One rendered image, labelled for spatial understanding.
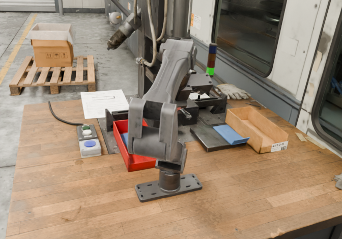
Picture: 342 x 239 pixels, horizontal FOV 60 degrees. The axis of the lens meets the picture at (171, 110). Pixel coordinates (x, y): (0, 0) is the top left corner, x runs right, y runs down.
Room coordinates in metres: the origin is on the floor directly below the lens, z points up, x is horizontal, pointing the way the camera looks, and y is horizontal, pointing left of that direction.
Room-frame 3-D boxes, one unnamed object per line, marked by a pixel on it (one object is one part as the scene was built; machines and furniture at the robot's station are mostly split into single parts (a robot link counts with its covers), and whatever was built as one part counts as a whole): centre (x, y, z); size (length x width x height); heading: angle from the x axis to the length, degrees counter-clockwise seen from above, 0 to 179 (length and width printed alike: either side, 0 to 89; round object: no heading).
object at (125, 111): (1.07, 0.16, 0.95); 0.15 x 0.03 x 0.10; 112
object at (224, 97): (1.26, -0.22, 0.95); 0.06 x 0.03 x 0.09; 112
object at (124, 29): (1.35, 0.22, 1.25); 0.19 x 0.07 x 0.19; 112
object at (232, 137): (1.02, -0.24, 0.93); 0.15 x 0.07 x 0.03; 25
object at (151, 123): (1.14, 0.00, 0.94); 0.20 x 0.10 x 0.07; 112
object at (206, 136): (1.02, -0.19, 0.91); 0.17 x 0.16 x 0.02; 112
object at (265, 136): (1.06, -0.35, 0.93); 0.25 x 0.13 x 0.08; 22
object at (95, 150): (0.88, 0.28, 0.90); 0.07 x 0.07 x 0.06; 22
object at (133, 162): (0.91, 0.12, 0.93); 0.25 x 0.12 x 0.06; 22
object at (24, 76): (3.95, 1.62, 0.07); 1.20 x 1.00 x 0.14; 16
